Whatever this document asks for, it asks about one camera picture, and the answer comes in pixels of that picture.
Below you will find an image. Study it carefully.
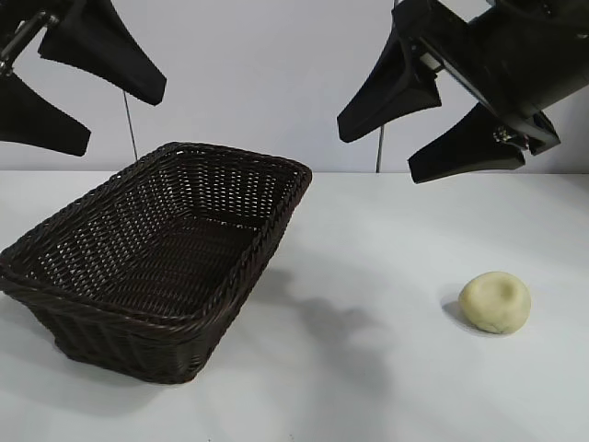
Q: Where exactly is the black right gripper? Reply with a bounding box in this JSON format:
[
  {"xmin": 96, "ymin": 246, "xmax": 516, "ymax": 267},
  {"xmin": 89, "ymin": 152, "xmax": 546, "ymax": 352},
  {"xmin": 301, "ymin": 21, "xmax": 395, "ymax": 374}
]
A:
[{"xmin": 337, "ymin": 0, "xmax": 589, "ymax": 185}]

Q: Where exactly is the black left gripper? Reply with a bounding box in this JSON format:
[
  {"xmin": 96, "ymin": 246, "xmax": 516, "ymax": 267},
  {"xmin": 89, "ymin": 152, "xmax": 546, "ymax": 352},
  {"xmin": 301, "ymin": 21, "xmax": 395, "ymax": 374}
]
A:
[{"xmin": 0, "ymin": 0, "xmax": 167, "ymax": 157}]

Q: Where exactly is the pale yellow egg yolk pastry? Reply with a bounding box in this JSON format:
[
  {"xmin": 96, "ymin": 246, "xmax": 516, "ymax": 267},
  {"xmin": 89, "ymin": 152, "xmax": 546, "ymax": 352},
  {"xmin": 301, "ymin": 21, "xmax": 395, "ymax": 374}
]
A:
[{"xmin": 457, "ymin": 271, "xmax": 533, "ymax": 333}]

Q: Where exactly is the dark brown wicker basket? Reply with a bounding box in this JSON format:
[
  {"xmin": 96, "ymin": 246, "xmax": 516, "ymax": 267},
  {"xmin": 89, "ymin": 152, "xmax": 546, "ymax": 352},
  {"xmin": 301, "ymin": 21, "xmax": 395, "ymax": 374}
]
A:
[{"xmin": 0, "ymin": 141, "xmax": 313, "ymax": 383}]

